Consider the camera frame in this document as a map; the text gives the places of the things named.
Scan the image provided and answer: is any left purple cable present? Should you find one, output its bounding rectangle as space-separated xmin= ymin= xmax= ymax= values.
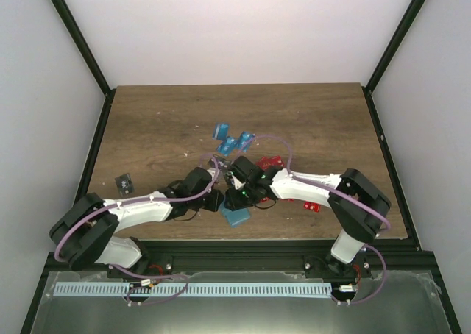
xmin=54 ymin=153 xmax=222 ymax=262

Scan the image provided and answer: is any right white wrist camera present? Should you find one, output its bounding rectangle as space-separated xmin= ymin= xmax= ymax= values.
xmin=224 ymin=171 xmax=245 ymax=190

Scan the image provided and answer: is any black aluminium front rail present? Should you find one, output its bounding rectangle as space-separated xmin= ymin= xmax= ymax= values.
xmin=47 ymin=239 xmax=435 ymax=276

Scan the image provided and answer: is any blue card with stripe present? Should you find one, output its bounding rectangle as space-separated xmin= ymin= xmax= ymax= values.
xmin=212 ymin=122 xmax=230 ymax=141

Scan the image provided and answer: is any right black frame post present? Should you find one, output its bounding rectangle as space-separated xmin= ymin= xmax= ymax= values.
xmin=365 ymin=0 xmax=427 ymax=93

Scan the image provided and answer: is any red VIP card far right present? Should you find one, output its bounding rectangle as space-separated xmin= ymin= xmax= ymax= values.
xmin=303 ymin=202 xmax=321 ymax=213

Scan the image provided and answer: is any light blue slotted cable duct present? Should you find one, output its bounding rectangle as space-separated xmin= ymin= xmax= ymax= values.
xmin=53 ymin=282 xmax=332 ymax=299

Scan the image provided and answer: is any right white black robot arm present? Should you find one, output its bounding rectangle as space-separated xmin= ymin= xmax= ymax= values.
xmin=224 ymin=157 xmax=391 ymax=277

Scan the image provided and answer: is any grey metal tray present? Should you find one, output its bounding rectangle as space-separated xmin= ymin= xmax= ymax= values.
xmin=31 ymin=271 xmax=451 ymax=333

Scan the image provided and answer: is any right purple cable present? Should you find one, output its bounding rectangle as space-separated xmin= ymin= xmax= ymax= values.
xmin=227 ymin=134 xmax=391 ymax=235

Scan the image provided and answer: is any left black frame post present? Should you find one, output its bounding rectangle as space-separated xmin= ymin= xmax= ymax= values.
xmin=50 ymin=0 xmax=111 ymax=96

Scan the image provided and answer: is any teal leather card holder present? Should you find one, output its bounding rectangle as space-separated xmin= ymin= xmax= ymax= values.
xmin=219 ymin=203 xmax=251 ymax=227

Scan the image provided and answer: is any black frame post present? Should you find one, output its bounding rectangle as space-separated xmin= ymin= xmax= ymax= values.
xmin=365 ymin=0 xmax=427 ymax=93
xmin=50 ymin=0 xmax=111 ymax=96

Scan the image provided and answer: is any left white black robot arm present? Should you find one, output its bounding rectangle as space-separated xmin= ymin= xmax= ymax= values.
xmin=49 ymin=167 xmax=223 ymax=278

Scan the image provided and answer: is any black card beside blue pile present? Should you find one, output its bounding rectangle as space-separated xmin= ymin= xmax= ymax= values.
xmin=208 ymin=154 xmax=232 ymax=170

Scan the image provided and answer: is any purple cable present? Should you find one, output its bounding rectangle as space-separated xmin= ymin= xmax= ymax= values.
xmin=54 ymin=153 xmax=222 ymax=262
xmin=227 ymin=134 xmax=391 ymax=235

